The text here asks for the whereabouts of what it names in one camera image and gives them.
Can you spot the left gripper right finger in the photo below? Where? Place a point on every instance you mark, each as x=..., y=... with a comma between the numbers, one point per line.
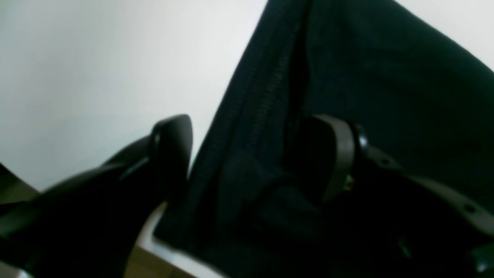
x=416, y=227

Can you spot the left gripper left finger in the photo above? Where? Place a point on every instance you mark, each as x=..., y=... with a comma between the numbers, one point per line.
x=87, y=225

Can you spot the black T-shirt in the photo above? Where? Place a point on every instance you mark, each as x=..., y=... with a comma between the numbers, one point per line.
x=420, y=97

